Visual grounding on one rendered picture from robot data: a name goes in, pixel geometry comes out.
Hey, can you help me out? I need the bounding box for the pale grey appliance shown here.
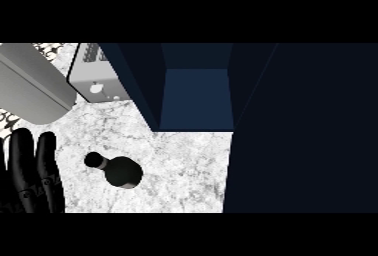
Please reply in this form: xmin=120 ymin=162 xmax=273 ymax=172
xmin=65 ymin=42 xmax=133 ymax=104

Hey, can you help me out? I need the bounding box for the dark wine bottle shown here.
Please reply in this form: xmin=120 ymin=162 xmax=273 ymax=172
xmin=83 ymin=151 xmax=145 ymax=190

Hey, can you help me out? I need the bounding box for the dark blue open cabinet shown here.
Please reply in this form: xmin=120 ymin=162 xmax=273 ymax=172
xmin=97 ymin=42 xmax=279 ymax=133

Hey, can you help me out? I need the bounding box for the dark blue cabinet door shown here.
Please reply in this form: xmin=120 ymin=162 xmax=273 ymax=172
xmin=221 ymin=42 xmax=378 ymax=214

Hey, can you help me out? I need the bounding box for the grey rounded appliance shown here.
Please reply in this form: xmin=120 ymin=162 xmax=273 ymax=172
xmin=0 ymin=42 xmax=78 ymax=126

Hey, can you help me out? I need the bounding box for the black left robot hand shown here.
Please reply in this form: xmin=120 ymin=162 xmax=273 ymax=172
xmin=0 ymin=127 xmax=66 ymax=214

